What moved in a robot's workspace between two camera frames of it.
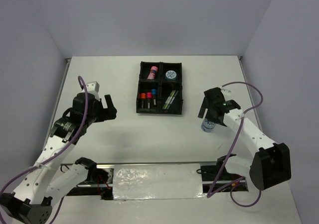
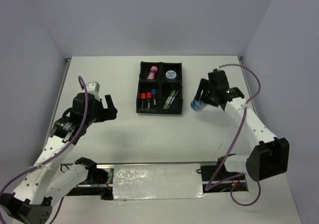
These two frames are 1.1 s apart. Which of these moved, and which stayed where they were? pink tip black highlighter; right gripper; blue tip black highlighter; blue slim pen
Moved: right gripper
Stayed: blue tip black highlighter; blue slim pen; pink tip black highlighter
